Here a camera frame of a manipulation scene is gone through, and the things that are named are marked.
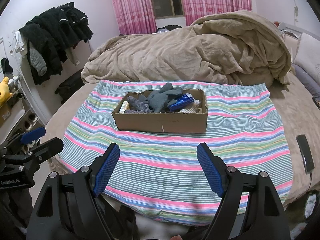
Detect grey quilted garment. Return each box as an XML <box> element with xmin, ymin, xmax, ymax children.
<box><xmin>29</xmin><ymin>48</ymin><xmax>48</xmax><ymax>76</ymax></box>

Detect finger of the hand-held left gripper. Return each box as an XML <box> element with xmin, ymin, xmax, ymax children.
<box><xmin>0</xmin><ymin>127</ymin><xmax>47</xmax><ymax>153</ymax></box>
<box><xmin>0</xmin><ymin>137</ymin><xmax>64</xmax><ymax>173</ymax></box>

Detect beige duvet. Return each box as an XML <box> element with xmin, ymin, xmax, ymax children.
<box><xmin>81</xmin><ymin>10</ymin><xmax>292</xmax><ymax>87</ymax></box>

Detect white embroidered pillow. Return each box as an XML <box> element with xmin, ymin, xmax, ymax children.
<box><xmin>292</xmin><ymin>32</ymin><xmax>320</xmax><ymax>73</ymax></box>

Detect brown cardboard box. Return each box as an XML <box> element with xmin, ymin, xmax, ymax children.
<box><xmin>111</xmin><ymin>89</ymin><xmax>208</xmax><ymax>133</ymax></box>

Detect grey-blue pillow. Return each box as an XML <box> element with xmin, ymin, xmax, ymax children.
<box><xmin>294</xmin><ymin>64</ymin><xmax>320</xmax><ymax>97</ymax></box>

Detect white crumpled cloth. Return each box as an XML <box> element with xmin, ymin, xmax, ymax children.
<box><xmin>304</xmin><ymin>192</ymin><xmax>320</xmax><ymax>219</ymax></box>

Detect pink curtain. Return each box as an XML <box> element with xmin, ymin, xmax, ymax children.
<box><xmin>108</xmin><ymin>0</ymin><xmax>157</xmax><ymax>35</ymax></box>
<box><xmin>177</xmin><ymin>0</ymin><xmax>252</xmax><ymax>27</ymax></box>

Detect grey dotted socks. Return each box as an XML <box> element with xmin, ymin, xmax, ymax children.
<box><xmin>125</xmin><ymin>95</ymin><xmax>150</xmax><ymax>114</ymax></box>

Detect beige bed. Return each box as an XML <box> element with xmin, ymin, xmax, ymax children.
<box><xmin>46</xmin><ymin>34</ymin><xmax>320</xmax><ymax>205</ymax></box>

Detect white bed headboard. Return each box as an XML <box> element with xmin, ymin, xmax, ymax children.
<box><xmin>277</xmin><ymin>22</ymin><xmax>308</xmax><ymax>40</ymax></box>

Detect black phone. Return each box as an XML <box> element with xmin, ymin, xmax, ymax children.
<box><xmin>296</xmin><ymin>134</ymin><xmax>315</xmax><ymax>175</ymax></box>

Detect small cardboard box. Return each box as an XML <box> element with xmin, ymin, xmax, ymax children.
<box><xmin>0</xmin><ymin>97</ymin><xmax>25</xmax><ymax>128</ymax></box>

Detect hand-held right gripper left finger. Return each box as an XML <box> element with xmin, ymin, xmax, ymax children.
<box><xmin>26</xmin><ymin>142</ymin><xmax>121</xmax><ymax>240</ymax></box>

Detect yellow-green wipes pack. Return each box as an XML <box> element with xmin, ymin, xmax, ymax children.
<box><xmin>119</xmin><ymin>101</ymin><xmax>132</xmax><ymax>114</ymax></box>

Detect dark bag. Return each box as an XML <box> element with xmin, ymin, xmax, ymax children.
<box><xmin>155</xmin><ymin>25</ymin><xmax>183</xmax><ymax>34</ymax></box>

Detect wall wire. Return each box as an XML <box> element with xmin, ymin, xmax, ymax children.
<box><xmin>291</xmin><ymin>0</ymin><xmax>300</xmax><ymax>30</ymax></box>

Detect charging cable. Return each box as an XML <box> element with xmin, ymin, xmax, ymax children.
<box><xmin>306</xmin><ymin>172</ymin><xmax>313</xmax><ymax>196</ymax></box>

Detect white metal rack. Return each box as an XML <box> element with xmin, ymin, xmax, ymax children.
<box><xmin>0</xmin><ymin>75</ymin><xmax>49</xmax><ymax>155</ymax></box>

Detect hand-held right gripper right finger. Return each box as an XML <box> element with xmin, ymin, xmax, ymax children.
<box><xmin>196</xmin><ymin>142</ymin><xmax>292</xmax><ymax>240</ymax></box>

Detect blue tissue pack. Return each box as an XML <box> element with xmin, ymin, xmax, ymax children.
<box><xmin>168</xmin><ymin>93</ymin><xmax>195</xmax><ymax>112</ymax></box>

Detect white garment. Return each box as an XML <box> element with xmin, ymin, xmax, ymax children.
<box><xmin>14</xmin><ymin>31</ymin><xmax>28</xmax><ymax>57</ymax></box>

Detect yellow plush toy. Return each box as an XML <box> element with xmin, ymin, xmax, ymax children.
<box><xmin>0</xmin><ymin>77</ymin><xmax>13</xmax><ymax>107</ymax></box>

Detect pile of black clothes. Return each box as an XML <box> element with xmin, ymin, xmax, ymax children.
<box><xmin>19</xmin><ymin>2</ymin><xmax>94</xmax><ymax>85</ymax></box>

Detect clear cotton swab bag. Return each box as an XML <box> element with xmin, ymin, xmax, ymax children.
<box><xmin>180</xmin><ymin>99</ymin><xmax>203</xmax><ymax>114</ymax></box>

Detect black cap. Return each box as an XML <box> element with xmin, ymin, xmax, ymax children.
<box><xmin>0</xmin><ymin>58</ymin><xmax>13</xmax><ymax>75</ymax></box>

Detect black suitcase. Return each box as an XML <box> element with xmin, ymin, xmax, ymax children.
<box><xmin>54</xmin><ymin>74</ymin><xmax>87</xmax><ymax>105</ymax></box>

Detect striped blanket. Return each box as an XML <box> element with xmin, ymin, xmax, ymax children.
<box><xmin>61</xmin><ymin>80</ymin><xmax>293</xmax><ymax>227</ymax></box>

